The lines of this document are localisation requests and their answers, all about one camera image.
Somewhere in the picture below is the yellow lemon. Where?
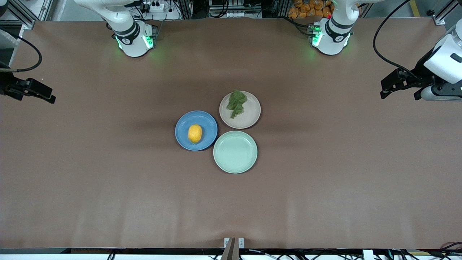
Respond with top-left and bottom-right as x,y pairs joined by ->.
188,124 -> 203,144

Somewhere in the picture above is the green lettuce leaf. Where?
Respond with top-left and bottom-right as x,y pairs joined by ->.
226,90 -> 248,119

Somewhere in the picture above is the bag of orange fruits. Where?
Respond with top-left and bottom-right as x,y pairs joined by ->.
288,0 -> 334,19

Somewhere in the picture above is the white power strip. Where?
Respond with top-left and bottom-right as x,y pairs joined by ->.
139,0 -> 165,13

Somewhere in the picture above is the beige plate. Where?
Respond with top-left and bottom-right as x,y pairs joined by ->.
219,91 -> 261,129

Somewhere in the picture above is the blue plate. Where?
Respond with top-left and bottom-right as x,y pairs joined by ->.
175,110 -> 218,151

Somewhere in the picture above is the pale green plate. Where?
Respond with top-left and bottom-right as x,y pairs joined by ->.
213,131 -> 258,174

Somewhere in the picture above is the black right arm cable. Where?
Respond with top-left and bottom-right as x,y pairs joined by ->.
14,36 -> 43,73

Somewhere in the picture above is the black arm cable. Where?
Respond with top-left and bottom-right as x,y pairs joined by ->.
372,0 -> 422,79
14,36 -> 43,73

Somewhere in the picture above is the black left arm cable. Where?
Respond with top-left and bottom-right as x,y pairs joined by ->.
372,0 -> 422,79

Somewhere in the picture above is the aluminium frame profile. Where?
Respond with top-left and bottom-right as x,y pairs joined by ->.
431,0 -> 462,26
0,0 -> 55,30

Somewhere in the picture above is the small white metal bracket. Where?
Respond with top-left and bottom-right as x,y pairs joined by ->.
224,237 -> 245,249

